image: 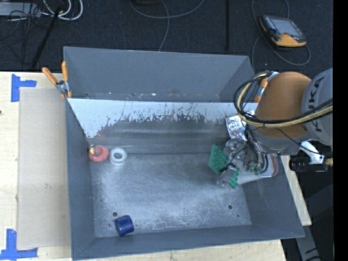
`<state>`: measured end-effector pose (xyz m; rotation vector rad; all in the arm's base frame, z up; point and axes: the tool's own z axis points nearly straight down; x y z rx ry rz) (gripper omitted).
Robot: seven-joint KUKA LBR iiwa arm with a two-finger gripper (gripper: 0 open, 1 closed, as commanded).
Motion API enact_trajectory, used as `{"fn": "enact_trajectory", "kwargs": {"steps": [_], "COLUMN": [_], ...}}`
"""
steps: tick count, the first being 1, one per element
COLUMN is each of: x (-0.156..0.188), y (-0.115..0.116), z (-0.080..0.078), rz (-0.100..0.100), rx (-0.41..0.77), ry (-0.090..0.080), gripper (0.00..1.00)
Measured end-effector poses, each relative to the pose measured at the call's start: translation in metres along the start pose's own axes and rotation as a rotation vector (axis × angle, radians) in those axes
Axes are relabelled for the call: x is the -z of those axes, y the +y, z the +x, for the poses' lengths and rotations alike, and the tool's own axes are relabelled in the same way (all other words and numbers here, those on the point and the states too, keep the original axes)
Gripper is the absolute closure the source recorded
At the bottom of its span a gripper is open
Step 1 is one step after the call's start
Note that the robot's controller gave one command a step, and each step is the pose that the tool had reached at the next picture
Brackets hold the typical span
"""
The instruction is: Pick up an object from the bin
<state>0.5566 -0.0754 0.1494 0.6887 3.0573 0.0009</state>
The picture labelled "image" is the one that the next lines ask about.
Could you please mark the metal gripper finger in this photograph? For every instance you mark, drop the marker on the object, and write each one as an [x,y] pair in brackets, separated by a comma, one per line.
[227,175]

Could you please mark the green studded block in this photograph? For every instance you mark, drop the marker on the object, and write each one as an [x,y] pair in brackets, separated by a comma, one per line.
[217,159]

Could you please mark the silver foil packet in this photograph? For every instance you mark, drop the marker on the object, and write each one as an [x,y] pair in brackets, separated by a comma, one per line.
[234,125]

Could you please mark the grey metal bin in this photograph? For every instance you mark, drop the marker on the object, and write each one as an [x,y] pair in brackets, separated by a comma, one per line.
[168,189]

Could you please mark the blue cylinder block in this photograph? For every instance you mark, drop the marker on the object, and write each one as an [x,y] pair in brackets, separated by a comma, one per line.
[124,225]

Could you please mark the pale cardboard board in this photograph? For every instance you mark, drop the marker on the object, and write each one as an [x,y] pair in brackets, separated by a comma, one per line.
[40,167]

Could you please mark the black cylinder on white bracket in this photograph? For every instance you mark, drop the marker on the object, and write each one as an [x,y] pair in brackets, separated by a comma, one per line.
[305,163]

